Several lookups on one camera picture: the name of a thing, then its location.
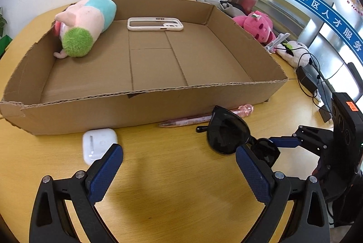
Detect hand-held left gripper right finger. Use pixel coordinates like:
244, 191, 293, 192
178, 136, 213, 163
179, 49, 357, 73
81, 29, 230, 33
235, 145, 331, 243

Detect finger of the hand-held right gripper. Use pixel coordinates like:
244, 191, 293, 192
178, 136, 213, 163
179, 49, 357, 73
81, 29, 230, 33
268, 124, 334, 158

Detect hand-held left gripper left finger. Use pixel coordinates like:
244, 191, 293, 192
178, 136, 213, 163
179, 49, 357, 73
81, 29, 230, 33
29, 143, 124, 243

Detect white earbuds case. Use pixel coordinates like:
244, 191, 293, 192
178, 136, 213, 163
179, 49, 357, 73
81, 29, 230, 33
82, 129, 118, 165

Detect black sunglasses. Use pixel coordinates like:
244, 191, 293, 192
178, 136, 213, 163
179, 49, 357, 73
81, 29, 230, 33
196, 105, 281, 168

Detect torn brown cardboard box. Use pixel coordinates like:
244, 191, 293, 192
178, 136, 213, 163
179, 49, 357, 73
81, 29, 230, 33
0, 0, 289, 136

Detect pink pen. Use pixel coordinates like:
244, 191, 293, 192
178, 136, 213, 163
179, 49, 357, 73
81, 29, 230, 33
158, 105, 254, 128

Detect pink and blue plush pig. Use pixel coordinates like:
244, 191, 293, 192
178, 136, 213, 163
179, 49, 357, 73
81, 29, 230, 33
53, 0, 117, 59

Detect white phone case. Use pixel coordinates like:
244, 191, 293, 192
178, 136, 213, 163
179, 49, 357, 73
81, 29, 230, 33
127, 17, 184, 32

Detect small black charger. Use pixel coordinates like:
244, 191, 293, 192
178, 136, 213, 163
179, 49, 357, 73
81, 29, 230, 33
318, 105, 332, 123

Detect white plush toy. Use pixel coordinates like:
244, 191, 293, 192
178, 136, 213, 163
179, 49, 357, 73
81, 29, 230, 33
276, 40, 312, 68

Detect white phone stand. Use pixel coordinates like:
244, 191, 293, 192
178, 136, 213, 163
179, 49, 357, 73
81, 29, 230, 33
265, 33, 290, 53

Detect pink plush toy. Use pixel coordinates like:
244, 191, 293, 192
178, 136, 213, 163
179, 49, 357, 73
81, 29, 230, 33
233, 10, 277, 44

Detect grey cloth bag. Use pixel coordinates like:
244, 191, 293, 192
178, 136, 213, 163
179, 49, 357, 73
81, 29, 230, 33
196, 0, 250, 17

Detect tall green potted plant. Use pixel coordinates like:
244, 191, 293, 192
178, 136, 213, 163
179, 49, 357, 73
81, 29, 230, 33
0, 6, 7, 36

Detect black power adapter with cables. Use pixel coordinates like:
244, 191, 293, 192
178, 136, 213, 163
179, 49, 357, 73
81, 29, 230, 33
276, 43, 349, 107

